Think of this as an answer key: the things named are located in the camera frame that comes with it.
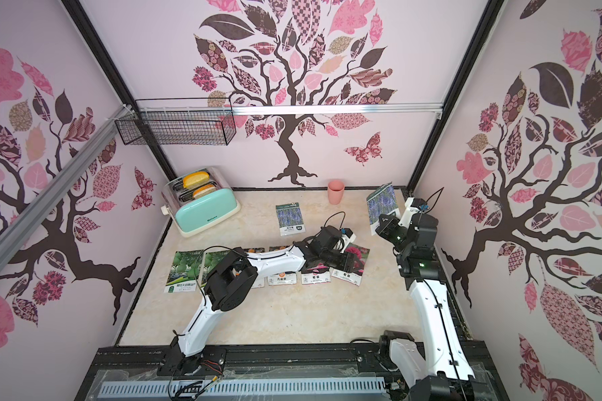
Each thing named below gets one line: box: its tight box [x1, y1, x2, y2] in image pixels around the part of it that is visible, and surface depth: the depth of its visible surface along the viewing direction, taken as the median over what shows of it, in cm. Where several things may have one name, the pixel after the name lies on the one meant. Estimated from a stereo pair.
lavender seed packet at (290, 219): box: [275, 202, 307, 237], surface depth 112 cm
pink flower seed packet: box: [301, 263, 332, 285], surface depth 92 cm
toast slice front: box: [192, 183, 217, 199], surface depth 95 cm
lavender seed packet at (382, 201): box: [366, 182, 402, 236], surface depth 80 cm
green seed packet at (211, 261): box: [198, 249, 230, 288], surface depth 97 cm
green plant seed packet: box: [163, 249, 204, 294], surface depth 94 cm
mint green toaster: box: [162, 167, 241, 238], surface depth 97 cm
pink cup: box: [327, 179, 346, 205], surface depth 112 cm
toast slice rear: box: [182, 171, 210, 189], surface depth 97 cm
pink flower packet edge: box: [331, 242, 371, 287], surface depth 92 cm
